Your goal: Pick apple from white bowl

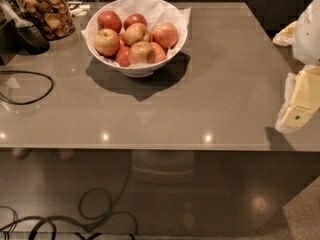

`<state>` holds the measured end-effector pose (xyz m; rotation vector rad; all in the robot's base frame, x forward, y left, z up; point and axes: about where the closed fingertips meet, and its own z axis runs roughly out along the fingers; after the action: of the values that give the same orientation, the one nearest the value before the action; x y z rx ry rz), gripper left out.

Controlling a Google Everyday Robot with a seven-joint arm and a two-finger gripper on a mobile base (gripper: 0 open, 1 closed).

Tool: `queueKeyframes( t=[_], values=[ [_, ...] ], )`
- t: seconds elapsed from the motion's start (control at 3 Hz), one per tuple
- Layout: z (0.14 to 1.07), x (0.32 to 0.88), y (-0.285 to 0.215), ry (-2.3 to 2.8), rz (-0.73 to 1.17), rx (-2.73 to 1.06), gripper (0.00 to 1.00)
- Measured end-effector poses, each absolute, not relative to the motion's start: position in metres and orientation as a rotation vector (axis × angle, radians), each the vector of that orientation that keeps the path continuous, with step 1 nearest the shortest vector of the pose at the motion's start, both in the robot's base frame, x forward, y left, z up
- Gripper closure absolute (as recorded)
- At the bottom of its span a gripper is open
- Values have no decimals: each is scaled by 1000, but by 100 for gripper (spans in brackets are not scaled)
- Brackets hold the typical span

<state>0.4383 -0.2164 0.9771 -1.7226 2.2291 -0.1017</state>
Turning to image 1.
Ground yellow-red apple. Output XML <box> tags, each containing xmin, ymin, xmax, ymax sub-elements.
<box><xmin>94</xmin><ymin>29</ymin><xmax>120</xmax><ymax>57</ymax></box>
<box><xmin>124</xmin><ymin>23</ymin><xmax>151</xmax><ymax>46</ymax></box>

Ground black cable on table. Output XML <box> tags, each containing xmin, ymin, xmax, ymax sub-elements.
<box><xmin>0</xmin><ymin>70</ymin><xmax>55</xmax><ymax>106</ymax></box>

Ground white paper bowl liner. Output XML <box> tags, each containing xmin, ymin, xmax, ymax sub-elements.
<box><xmin>80</xmin><ymin>0</ymin><xmax>192</xmax><ymax>70</ymax></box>

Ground yellow-red apple centre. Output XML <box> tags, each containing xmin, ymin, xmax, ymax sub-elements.
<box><xmin>124</xmin><ymin>23</ymin><xmax>151</xmax><ymax>46</ymax></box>

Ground black cables on floor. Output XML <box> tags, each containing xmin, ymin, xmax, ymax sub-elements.
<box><xmin>0</xmin><ymin>150</ymin><xmax>139</xmax><ymax>240</ymax></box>

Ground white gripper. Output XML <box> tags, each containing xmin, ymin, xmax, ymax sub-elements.
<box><xmin>272</xmin><ymin>0</ymin><xmax>320</xmax><ymax>134</ymax></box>

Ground small red apple middle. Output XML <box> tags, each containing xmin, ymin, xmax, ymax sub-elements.
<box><xmin>119</xmin><ymin>34</ymin><xmax>125</xmax><ymax>48</ymax></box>

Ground glass jar of dried chips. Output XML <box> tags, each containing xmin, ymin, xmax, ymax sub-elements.
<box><xmin>16</xmin><ymin>0</ymin><xmax>74</xmax><ymax>40</ymax></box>

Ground red apple front left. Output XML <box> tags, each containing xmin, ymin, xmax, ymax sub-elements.
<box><xmin>115</xmin><ymin>46</ymin><xmax>130</xmax><ymax>67</ymax></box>

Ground dark red apple back left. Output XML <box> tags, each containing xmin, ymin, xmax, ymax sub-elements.
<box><xmin>97</xmin><ymin>11</ymin><xmax>122</xmax><ymax>34</ymax></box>

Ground orange apple front right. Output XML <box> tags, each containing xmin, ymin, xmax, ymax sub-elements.
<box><xmin>151</xmin><ymin>42</ymin><xmax>166</xmax><ymax>63</ymax></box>

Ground yellow-red apple far left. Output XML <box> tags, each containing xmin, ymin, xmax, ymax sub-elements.
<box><xmin>94</xmin><ymin>29</ymin><xmax>120</xmax><ymax>57</ymax></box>

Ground orange-red apple right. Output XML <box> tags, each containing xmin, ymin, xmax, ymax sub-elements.
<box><xmin>153</xmin><ymin>22</ymin><xmax>178</xmax><ymax>48</ymax></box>

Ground red apple back middle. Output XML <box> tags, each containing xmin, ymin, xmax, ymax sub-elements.
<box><xmin>123</xmin><ymin>13</ymin><xmax>147</xmax><ymax>30</ymax></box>

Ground white ceramic bowl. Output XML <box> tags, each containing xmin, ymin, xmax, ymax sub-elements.
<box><xmin>84</xmin><ymin>0</ymin><xmax>189</xmax><ymax>78</ymax></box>

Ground black scoop with grey handle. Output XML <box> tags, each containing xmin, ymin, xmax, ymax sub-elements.
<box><xmin>0</xmin><ymin>0</ymin><xmax>50</xmax><ymax>55</ymax></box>

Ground small white pieces on table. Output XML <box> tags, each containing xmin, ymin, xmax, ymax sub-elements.
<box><xmin>69</xmin><ymin>4</ymin><xmax>91</xmax><ymax>17</ymax></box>

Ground pale apple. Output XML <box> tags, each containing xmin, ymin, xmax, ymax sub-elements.
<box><xmin>129</xmin><ymin>41</ymin><xmax>155</xmax><ymax>64</ymax></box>

